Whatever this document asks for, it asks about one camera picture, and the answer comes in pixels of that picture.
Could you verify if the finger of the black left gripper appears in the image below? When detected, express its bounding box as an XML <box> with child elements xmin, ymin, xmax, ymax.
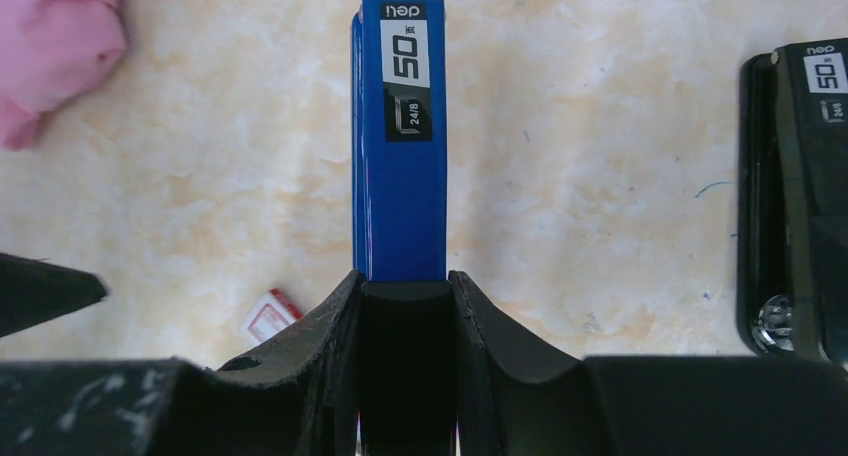
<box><xmin>1</xmin><ymin>254</ymin><xmax>108</xmax><ymax>337</ymax></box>

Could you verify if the black stapler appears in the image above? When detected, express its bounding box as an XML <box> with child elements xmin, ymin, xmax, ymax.
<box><xmin>736</xmin><ymin>38</ymin><xmax>847</xmax><ymax>367</ymax></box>

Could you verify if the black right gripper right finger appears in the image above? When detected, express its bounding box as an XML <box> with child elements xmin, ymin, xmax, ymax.
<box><xmin>449</xmin><ymin>271</ymin><xmax>847</xmax><ymax>455</ymax></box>

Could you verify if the blue stapler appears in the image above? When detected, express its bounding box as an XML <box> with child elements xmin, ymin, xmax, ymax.
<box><xmin>352</xmin><ymin>0</ymin><xmax>456</xmax><ymax>455</ymax></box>

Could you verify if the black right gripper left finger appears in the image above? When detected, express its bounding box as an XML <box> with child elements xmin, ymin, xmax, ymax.
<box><xmin>1</xmin><ymin>271</ymin><xmax>364</xmax><ymax>455</ymax></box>

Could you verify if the pink cloth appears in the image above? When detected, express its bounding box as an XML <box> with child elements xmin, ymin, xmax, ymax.
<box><xmin>1</xmin><ymin>0</ymin><xmax>128</xmax><ymax>151</ymax></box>

